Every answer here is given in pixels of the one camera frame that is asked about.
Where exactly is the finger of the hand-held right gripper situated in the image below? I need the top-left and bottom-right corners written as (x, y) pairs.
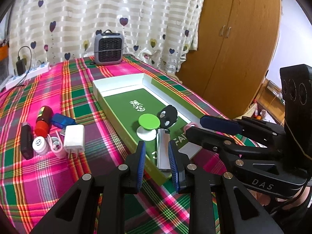
top-left (185, 126), bottom-right (281, 162)
top-left (199, 115), bottom-right (286, 152)

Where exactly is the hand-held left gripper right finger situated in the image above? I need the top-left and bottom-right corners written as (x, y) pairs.
top-left (168, 143), bottom-right (285, 234)

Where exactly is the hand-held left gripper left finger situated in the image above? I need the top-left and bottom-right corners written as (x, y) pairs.
top-left (29, 140), bottom-right (147, 234)

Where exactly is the pink clip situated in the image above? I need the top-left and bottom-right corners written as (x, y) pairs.
top-left (47, 130), bottom-right (67, 159)
top-left (183, 122), bottom-right (197, 133)

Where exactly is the silver lighter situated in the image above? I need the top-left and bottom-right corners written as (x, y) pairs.
top-left (156, 128), bottom-right (172, 172)

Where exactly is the black key fob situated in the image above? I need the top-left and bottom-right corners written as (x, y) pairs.
top-left (158, 105), bottom-right (178, 128)

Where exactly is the green white suction knob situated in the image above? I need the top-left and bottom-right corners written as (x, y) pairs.
top-left (136, 113), bottom-right (159, 141)

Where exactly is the green cardboard box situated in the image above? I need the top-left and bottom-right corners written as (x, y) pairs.
top-left (92, 73), bottom-right (222, 187)

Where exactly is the white charger plug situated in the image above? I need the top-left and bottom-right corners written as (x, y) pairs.
top-left (63, 125), bottom-right (86, 160)

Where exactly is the blue transparent case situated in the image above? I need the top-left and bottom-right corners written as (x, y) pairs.
top-left (51, 113), bottom-right (76, 129)

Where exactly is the small white round container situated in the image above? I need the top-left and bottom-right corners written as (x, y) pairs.
top-left (32, 136), bottom-right (49, 155)

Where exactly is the amber bottle with red cap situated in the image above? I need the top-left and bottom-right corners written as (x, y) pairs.
top-left (34, 105), bottom-right (53, 138)

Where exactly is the black rectangular device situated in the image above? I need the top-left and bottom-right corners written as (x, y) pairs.
top-left (20, 122), bottom-right (34, 159)

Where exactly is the wooden wardrobe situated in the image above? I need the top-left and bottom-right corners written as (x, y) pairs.
top-left (175, 0), bottom-right (283, 120)

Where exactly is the pink green plaid tablecloth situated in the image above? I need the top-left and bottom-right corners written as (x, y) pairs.
top-left (0, 55), bottom-right (246, 234)

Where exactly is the grey portable heater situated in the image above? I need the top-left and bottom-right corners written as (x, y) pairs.
top-left (94, 30), bottom-right (125, 66)

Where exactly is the white power strip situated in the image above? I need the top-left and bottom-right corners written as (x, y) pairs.
top-left (5, 62), bottom-right (50, 90)

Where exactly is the heart print curtain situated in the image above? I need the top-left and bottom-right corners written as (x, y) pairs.
top-left (5, 0), bottom-right (207, 75)

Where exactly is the orange lid storage bin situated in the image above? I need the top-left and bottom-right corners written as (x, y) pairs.
top-left (0, 44), bottom-right (10, 84)

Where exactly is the black power adapter with cable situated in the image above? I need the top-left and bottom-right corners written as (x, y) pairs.
top-left (0, 46), bottom-right (33, 93)

